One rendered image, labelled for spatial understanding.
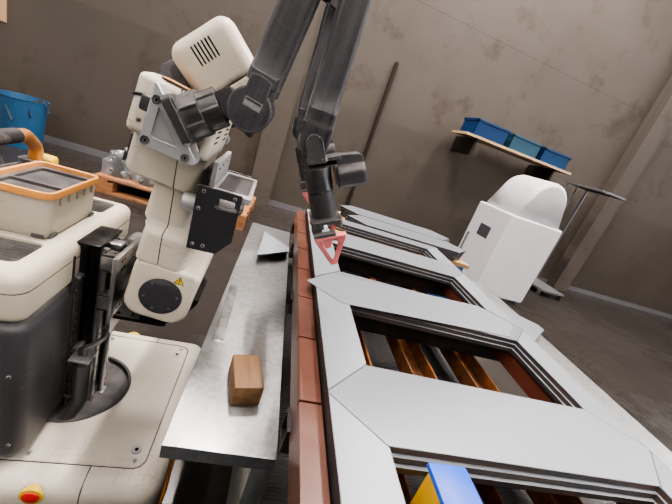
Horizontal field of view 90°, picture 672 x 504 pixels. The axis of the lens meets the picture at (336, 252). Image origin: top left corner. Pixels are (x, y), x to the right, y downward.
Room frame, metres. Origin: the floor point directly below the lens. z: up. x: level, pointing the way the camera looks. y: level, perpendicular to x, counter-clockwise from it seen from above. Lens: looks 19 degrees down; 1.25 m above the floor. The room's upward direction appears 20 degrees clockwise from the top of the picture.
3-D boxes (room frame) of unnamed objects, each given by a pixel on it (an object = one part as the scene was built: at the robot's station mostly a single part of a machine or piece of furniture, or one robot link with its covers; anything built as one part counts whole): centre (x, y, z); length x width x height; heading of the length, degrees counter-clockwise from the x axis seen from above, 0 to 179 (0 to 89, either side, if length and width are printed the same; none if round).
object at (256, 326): (1.06, 0.22, 0.67); 1.30 x 0.20 x 0.03; 13
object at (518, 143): (5.07, -1.84, 1.86); 0.48 x 0.36 x 0.19; 106
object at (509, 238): (4.22, -1.93, 0.75); 0.77 x 0.65 x 1.51; 107
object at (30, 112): (3.48, 3.62, 0.28); 0.49 x 0.44 x 0.55; 106
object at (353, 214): (2.04, -0.34, 0.82); 0.80 x 0.40 x 0.06; 103
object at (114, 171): (3.56, 1.79, 0.20); 1.47 x 0.98 x 0.40; 106
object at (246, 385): (0.59, 0.09, 0.71); 0.10 x 0.06 x 0.05; 25
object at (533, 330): (1.36, -0.81, 0.77); 0.45 x 0.20 x 0.04; 13
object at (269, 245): (1.41, 0.27, 0.70); 0.39 x 0.12 x 0.04; 13
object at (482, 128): (4.92, -1.31, 1.87); 0.50 x 0.37 x 0.19; 106
